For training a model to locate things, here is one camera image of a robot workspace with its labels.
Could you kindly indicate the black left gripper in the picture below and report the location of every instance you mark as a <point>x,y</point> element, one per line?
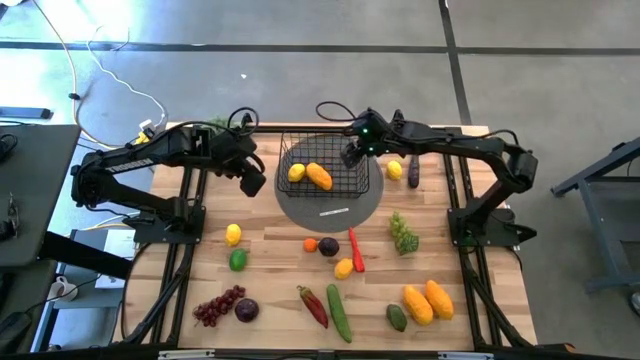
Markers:
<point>235,155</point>

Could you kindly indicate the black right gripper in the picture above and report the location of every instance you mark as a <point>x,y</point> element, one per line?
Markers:
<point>372,135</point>

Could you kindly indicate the orange-yellow mango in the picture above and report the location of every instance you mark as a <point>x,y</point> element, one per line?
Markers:
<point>417,305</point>
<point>439,299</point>
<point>319,176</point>

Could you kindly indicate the yellow lemon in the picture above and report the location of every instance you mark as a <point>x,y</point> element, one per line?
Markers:
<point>296,172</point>
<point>233,234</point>
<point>343,268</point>
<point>394,170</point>

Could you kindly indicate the purple eggplant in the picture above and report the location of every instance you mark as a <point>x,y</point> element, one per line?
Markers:
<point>413,171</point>

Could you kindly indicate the green lime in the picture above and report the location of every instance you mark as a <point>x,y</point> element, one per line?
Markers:
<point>238,260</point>

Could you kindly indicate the small orange tangerine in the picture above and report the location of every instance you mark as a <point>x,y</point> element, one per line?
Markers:
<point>310,245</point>

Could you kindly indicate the green grape bunch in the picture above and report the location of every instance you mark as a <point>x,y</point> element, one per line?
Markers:
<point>402,234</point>

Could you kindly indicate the dark purple round plum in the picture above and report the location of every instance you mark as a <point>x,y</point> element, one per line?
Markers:
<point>328,246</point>

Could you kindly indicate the red grape bunch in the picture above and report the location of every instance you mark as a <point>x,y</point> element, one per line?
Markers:
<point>220,304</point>

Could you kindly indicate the purple onion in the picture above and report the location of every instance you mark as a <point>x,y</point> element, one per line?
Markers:
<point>247,310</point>

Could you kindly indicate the red green-stemmed long pepper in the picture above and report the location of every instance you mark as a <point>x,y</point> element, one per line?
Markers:
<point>313,306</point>

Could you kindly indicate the dark green avocado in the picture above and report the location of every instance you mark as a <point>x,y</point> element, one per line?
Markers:
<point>396,317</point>

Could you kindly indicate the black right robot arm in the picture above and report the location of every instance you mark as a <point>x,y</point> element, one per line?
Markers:
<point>450,142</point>

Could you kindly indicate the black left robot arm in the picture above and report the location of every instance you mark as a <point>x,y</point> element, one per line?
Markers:
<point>140,152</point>

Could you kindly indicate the grey round plate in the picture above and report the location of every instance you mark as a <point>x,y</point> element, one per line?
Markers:
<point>300,215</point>

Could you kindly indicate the orange-red chili pepper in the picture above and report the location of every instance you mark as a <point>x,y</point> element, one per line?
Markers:
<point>356,250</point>

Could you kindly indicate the white and yellow power plug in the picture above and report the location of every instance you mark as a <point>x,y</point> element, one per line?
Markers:
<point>146,129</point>

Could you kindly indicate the white paper sheet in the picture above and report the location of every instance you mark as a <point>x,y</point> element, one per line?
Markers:
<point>120,245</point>

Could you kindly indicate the green cucumber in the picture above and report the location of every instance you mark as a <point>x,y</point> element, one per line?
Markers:
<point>339,312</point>

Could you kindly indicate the black desk support beam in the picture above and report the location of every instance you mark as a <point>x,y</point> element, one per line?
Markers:
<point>85,255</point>

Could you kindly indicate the black desk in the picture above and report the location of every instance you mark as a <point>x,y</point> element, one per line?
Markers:
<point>40,190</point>

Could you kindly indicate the white mug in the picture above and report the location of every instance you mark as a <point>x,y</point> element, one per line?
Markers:
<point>61,289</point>

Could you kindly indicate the black flat device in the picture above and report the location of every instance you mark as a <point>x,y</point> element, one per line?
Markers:
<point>25,113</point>

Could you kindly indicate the blue-grey metal stand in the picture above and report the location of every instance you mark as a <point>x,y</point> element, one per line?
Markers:
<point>590,172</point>

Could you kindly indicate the black clamp tool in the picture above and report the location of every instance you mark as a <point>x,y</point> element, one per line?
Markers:
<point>10,215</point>

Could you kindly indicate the white metal bracket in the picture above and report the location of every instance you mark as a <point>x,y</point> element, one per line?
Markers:
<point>187,354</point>
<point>465,356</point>

